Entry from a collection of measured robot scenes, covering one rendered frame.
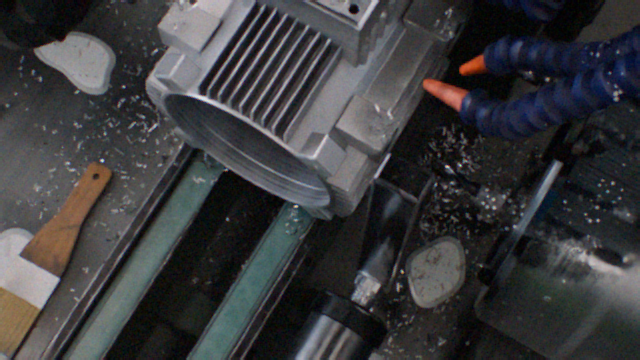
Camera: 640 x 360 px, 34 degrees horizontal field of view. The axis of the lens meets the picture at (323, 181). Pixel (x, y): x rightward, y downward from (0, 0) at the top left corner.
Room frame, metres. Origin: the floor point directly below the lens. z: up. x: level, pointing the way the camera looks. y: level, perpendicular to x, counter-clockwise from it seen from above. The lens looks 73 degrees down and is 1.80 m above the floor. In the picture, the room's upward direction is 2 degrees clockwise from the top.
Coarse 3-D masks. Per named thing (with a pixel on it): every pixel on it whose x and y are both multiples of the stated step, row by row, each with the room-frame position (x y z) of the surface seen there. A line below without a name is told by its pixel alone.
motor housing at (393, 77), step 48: (240, 0) 0.37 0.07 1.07; (240, 48) 0.31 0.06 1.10; (288, 48) 0.32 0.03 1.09; (384, 48) 0.33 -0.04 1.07; (192, 96) 0.28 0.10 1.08; (240, 96) 0.28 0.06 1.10; (288, 96) 0.28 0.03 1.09; (336, 96) 0.29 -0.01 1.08; (384, 96) 0.30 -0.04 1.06; (240, 144) 0.29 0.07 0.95; (288, 144) 0.25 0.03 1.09; (288, 192) 0.25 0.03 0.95; (336, 192) 0.23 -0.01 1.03
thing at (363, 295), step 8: (360, 280) 0.16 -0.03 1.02; (352, 288) 0.16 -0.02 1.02; (360, 288) 0.16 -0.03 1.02; (368, 288) 0.16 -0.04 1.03; (352, 296) 0.15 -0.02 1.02; (360, 296) 0.15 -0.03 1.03; (368, 296) 0.15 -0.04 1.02; (376, 296) 0.15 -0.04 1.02; (360, 304) 0.15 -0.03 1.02; (368, 304) 0.15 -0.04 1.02
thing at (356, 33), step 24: (264, 0) 0.35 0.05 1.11; (288, 0) 0.34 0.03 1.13; (312, 0) 0.33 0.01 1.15; (336, 0) 0.35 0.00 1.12; (360, 0) 0.35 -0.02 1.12; (384, 0) 0.34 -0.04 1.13; (312, 24) 0.33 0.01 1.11; (336, 24) 0.32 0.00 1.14; (360, 24) 0.31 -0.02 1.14; (384, 24) 0.34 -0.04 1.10; (336, 48) 0.32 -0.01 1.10; (360, 48) 0.31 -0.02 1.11
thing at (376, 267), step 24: (384, 168) 0.18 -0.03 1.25; (408, 168) 0.18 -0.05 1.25; (384, 192) 0.17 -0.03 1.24; (408, 192) 0.17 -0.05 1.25; (384, 216) 0.17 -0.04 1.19; (408, 216) 0.16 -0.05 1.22; (384, 240) 0.17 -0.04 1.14; (408, 240) 0.16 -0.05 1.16; (360, 264) 0.17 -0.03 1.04; (384, 264) 0.16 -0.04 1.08; (384, 288) 0.16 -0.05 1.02
